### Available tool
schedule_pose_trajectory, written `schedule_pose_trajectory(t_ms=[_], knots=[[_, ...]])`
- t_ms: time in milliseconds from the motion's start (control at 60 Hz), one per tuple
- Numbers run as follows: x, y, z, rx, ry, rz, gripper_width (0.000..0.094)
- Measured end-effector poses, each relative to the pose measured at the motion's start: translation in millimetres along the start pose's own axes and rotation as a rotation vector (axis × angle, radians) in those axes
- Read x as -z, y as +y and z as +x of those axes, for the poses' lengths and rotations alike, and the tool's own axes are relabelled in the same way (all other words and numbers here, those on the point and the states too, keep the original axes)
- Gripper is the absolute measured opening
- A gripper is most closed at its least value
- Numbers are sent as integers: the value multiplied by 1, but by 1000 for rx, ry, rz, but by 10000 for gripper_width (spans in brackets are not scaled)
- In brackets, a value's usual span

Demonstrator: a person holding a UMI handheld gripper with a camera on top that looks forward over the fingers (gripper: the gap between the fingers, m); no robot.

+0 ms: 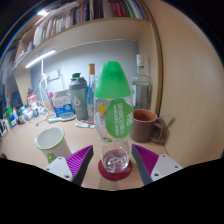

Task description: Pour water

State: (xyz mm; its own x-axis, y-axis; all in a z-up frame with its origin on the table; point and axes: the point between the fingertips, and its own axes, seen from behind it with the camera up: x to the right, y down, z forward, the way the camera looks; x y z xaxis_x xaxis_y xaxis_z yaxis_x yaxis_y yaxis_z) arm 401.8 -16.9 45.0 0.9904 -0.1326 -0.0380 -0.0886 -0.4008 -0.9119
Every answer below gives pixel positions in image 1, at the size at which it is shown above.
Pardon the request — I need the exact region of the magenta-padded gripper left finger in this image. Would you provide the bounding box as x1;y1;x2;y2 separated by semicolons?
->
43;144;95;187

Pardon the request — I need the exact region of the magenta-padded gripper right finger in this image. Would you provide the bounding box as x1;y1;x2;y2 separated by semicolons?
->
130;143;184;187

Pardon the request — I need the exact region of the clear green-capped water bottle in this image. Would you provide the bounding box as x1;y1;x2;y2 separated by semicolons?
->
93;61;135;175

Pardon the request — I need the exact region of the brown mug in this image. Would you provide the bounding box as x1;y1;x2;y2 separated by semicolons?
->
129;108;168;145

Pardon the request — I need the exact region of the white cup with green rim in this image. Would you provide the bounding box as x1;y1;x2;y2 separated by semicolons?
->
33;126;73;165

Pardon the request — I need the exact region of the white tube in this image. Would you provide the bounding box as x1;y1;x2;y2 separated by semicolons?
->
74;122;97;130

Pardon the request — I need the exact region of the flat round red coaster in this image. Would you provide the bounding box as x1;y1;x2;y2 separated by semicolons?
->
97;158;134;182

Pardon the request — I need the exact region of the pink pen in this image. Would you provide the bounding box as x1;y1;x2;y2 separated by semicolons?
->
80;118;96;126

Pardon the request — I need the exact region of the light blue brush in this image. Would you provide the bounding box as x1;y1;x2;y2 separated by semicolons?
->
47;113;77;125

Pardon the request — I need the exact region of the blue and white carton box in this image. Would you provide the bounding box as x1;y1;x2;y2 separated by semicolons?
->
51;89;75;118

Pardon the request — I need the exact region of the grey shaker bottle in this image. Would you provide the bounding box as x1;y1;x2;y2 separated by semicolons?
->
68;76;90;122

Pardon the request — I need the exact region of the pink pouch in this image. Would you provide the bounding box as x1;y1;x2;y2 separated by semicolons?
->
48;92;55;108

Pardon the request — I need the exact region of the clear bottle with yellow cap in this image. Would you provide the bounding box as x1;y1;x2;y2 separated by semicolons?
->
86;62;99;123

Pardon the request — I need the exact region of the clear glass bottle white cap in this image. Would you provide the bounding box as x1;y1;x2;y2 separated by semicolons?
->
131;53;154;111

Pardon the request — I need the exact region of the red and white jar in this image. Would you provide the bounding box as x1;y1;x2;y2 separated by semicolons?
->
26;92;38;108

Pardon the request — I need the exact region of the white power strip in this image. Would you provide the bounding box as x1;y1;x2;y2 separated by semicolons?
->
47;70;61;81

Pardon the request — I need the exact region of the white LED light bar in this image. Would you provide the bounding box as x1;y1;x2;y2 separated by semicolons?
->
24;49;57;70

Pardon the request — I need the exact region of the wooden shelf unit with books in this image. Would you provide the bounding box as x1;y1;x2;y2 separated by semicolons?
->
14;0;150;62

